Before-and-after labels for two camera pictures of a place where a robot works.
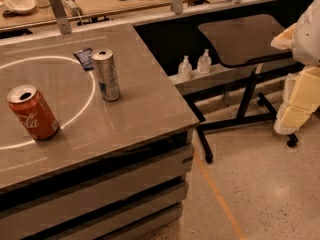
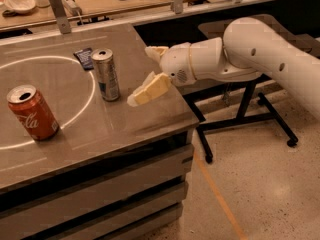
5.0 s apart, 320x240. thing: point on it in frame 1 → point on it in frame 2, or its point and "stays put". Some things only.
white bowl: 20,4 stays put
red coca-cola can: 33,111 stays put
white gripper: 308,37 → 174,65
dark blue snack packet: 85,58 stays put
